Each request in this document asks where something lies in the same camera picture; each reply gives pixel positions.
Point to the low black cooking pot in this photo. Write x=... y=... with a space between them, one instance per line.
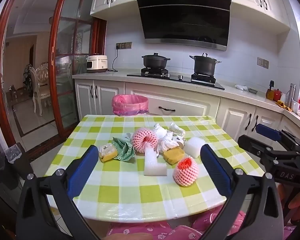
x=155 y=61

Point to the white angled foam strip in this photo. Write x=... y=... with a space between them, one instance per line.
x=151 y=166

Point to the speckled white countertop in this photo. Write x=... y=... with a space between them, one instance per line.
x=115 y=76

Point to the green dish cloth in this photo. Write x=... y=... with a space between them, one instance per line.
x=123 y=150

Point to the black bin with clear bag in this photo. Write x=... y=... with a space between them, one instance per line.
x=12 y=162

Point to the white foam block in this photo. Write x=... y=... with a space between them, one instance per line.
x=193 y=148

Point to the white dining chair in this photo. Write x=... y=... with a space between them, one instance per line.
x=41 y=87

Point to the wooden glass sliding door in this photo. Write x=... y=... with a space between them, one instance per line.
x=65 y=80

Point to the white cabinet drawer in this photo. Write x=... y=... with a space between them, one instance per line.
x=185 y=105

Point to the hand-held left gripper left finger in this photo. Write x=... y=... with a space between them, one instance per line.
x=82 y=170

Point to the black gas stove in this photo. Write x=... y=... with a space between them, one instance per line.
x=176 y=77

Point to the square wall socket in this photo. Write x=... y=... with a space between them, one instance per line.
x=263 y=62

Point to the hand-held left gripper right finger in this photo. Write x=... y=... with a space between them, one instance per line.
x=215 y=170

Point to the white rag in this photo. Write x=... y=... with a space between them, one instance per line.
x=241 y=87

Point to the yellow sponge with white top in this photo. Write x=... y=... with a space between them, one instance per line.
x=107 y=153

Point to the white rice cooker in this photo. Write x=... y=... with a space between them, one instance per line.
x=96 y=63

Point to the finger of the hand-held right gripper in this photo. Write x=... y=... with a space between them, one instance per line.
x=267 y=132
x=252 y=145

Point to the small crumpled white tissue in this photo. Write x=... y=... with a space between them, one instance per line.
x=128 y=136

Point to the red wooden door frame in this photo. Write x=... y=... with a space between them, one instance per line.
x=0 y=67

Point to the plain yellow sponge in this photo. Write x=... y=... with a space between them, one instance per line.
x=173 y=155

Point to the yellow cloth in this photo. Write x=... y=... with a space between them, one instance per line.
x=283 y=105

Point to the crumpled white plastic bag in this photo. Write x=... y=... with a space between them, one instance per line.
x=167 y=142

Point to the orange knife block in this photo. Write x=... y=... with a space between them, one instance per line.
x=270 y=91

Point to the black range hood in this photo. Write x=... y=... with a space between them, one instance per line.
x=182 y=17

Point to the tall black cooking pot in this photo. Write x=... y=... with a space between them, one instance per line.
x=203 y=66

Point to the long wall socket strip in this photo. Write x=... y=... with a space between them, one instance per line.
x=123 y=45

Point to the green checked tablecloth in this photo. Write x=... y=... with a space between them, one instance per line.
x=140 y=192

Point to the trash bin with pink bag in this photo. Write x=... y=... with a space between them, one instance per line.
x=130 y=103

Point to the steel thermos bottle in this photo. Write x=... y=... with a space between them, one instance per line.
x=290 y=95

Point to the small pink foam fruit net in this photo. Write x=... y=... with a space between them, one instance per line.
x=187 y=174

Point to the person's pink pajama pants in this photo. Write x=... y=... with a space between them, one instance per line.
x=152 y=230

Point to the white base kitchen cabinets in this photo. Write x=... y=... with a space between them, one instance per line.
x=237 y=116

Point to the small red pot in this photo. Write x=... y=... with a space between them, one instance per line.
x=277 y=95

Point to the large pink foam fruit net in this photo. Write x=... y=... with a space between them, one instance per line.
x=140 y=138

